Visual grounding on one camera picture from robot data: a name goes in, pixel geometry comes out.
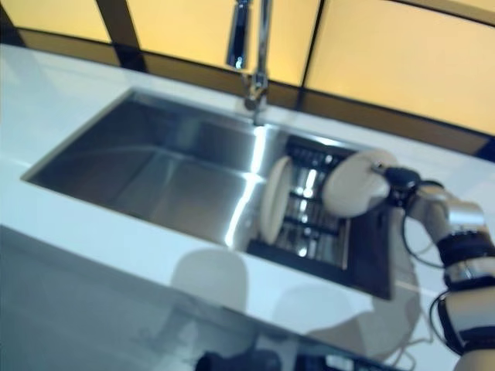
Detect black dish drying rack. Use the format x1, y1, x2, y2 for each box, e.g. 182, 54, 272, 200
247, 134, 355, 287

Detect dark robot torso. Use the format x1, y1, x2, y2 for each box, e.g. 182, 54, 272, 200
196, 349, 283, 371

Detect stainless steel sink basin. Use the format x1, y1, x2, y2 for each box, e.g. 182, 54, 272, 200
21, 87, 395, 301

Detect chrome gooseneck kitchen faucet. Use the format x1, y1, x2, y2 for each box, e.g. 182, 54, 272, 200
226, 0, 274, 124

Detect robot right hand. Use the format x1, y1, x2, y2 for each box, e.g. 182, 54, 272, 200
370, 162, 422, 212

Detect cream ceramic plate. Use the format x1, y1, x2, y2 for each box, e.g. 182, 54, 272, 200
323, 150, 398, 220
258, 156, 294, 244

